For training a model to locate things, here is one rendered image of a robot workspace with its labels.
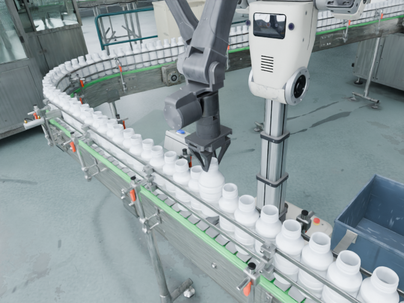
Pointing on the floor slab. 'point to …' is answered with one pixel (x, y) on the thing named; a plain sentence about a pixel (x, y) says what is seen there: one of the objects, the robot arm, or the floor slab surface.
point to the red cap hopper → (115, 31)
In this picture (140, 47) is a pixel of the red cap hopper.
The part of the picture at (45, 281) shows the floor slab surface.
